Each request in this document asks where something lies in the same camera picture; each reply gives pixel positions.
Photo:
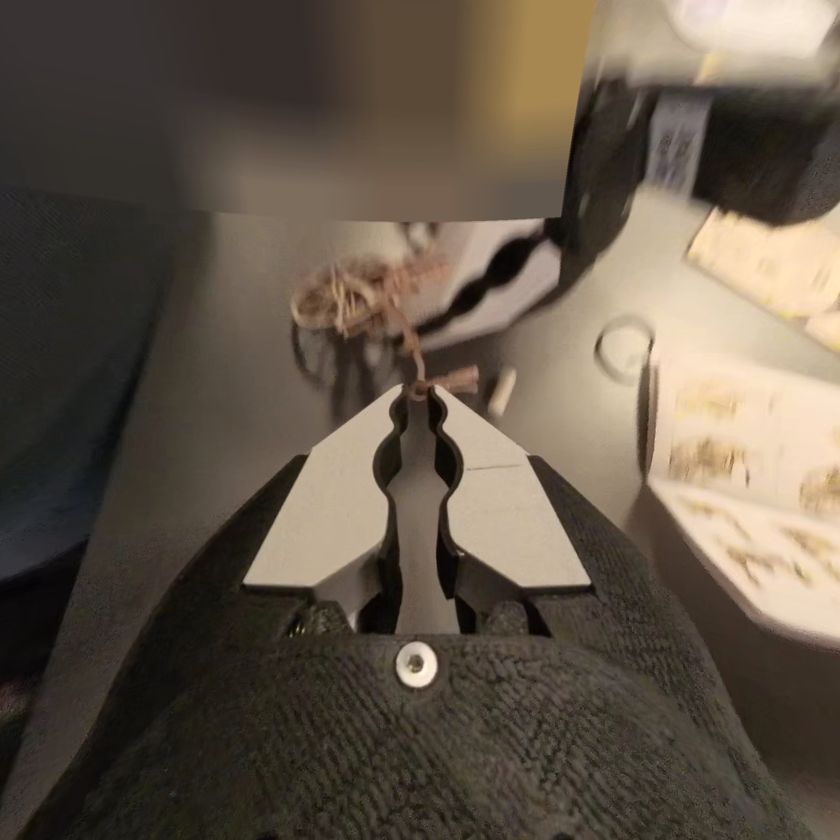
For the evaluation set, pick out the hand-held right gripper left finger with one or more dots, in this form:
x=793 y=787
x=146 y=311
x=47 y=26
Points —
x=321 y=512

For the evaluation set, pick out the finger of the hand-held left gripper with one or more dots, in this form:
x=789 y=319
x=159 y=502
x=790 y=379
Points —
x=479 y=253
x=518 y=295

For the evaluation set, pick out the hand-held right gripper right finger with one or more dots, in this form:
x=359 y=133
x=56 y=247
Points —
x=512 y=518

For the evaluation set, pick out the curved wooden frame part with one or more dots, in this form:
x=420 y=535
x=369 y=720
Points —
x=410 y=341

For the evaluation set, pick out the wooden spoked wheel model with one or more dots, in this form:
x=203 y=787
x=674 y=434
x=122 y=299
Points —
x=348 y=298

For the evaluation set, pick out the large wooden parts sheet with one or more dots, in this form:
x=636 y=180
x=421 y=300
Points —
x=761 y=262

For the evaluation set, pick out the small white peg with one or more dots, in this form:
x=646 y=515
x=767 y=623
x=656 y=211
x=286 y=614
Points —
x=503 y=392

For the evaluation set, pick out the illustrated instruction booklet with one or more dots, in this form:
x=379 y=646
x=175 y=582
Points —
x=735 y=459

